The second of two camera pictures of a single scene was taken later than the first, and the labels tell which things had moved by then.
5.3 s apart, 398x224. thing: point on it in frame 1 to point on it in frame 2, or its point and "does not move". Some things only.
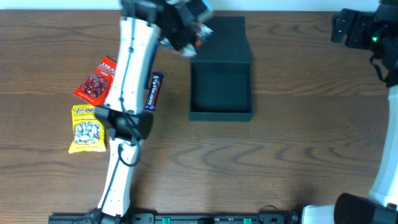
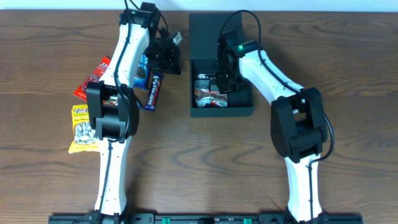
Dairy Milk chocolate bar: (153, 91) does not move
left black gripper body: (170, 28) to (158, 50)
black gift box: (221, 78) does not move
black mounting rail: (203, 218) does not move
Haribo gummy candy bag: (202, 32) to (206, 91)
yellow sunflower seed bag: (87, 131) does not move
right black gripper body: (339, 27) to (224, 83)
